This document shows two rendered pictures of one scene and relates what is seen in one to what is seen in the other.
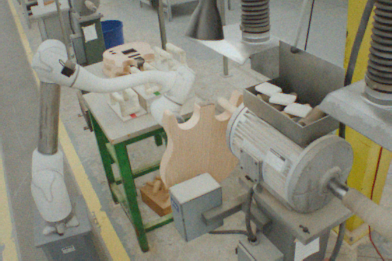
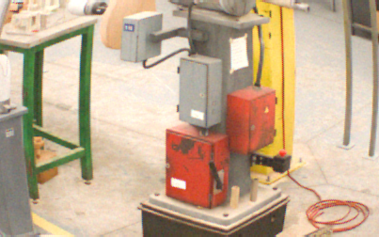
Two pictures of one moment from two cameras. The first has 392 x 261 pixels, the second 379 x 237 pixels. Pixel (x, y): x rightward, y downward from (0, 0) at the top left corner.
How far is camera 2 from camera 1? 3.36 m
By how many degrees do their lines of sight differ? 26
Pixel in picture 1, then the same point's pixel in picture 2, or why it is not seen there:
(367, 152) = (269, 55)
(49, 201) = (4, 75)
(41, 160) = not seen: outside the picture
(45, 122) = (1, 17)
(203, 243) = (91, 197)
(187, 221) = (139, 39)
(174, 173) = (113, 23)
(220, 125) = not seen: outside the picture
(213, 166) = not seen: hidden behind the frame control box
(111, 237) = not seen: outside the picture
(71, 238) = (13, 118)
